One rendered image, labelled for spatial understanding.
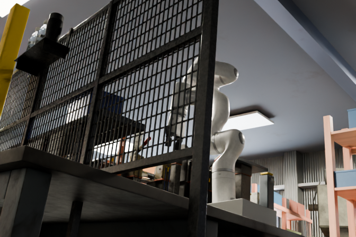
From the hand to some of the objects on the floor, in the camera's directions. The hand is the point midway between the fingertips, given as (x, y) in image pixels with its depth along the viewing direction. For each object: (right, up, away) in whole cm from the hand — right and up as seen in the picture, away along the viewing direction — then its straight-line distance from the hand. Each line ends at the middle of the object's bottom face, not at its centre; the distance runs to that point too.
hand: (172, 146), depth 201 cm
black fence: (-61, -83, -53) cm, 116 cm away
